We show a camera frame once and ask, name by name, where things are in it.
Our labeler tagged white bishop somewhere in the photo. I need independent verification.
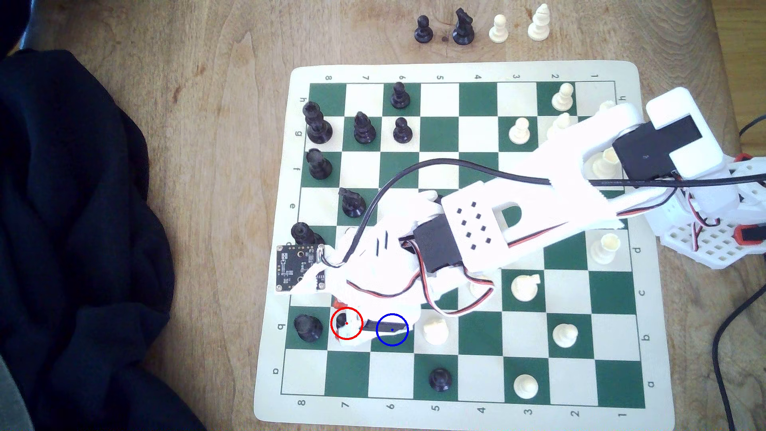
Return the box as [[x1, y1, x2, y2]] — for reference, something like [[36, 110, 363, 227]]
[[527, 3, 551, 42], [547, 113, 572, 141]]

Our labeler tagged green white chess board mat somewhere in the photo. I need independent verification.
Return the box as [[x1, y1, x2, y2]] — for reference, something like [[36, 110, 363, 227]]
[[253, 60, 676, 427]]

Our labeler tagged black king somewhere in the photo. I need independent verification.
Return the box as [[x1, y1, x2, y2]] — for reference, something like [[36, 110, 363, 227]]
[[302, 101, 334, 144]]

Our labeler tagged dark blue object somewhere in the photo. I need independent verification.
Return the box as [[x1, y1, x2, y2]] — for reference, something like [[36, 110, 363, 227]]
[[0, 0, 34, 57]]

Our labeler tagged black bishop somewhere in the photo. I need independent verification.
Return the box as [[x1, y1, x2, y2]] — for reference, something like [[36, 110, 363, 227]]
[[353, 111, 377, 145]]

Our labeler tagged black knight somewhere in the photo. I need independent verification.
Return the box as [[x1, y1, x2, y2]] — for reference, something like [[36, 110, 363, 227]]
[[452, 8, 476, 46], [338, 187, 367, 219]]

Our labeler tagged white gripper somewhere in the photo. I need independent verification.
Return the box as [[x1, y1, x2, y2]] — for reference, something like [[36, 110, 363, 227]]
[[326, 190, 445, 342]]

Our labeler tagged black cloth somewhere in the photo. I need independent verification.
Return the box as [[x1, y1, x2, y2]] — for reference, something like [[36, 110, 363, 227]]
[[0, 48, 207, 431]]

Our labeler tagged grey object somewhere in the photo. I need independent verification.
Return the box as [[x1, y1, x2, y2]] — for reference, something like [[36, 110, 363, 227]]
[[0, 356, 34, 431]]

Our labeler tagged white rook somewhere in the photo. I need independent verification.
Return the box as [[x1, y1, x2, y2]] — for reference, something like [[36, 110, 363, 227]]
[[583, 148, 620, 180], [589, 233, 622, 266]]

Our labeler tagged black camera cable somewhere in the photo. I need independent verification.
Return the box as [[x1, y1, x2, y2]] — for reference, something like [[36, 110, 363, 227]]
[[323, 158, 766, 267]]

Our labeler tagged white knight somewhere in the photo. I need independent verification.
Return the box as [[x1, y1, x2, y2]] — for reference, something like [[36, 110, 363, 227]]
[[510, 273, 542, 302]]

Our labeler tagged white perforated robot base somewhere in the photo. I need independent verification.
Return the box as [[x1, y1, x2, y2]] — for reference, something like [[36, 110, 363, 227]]
[[658, 212, 766, 270]]

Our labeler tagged orange black clamp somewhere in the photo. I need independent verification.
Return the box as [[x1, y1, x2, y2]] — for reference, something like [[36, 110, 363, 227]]
[[735, 223, 766, 246]]

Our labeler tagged black camera circuit board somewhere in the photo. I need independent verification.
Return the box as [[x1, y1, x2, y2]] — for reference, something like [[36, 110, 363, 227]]
[[276, 243, 329, 295]]

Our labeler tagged black queen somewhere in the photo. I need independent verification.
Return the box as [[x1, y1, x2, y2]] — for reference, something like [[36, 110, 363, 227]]
[[291, 222, 327, 247]]

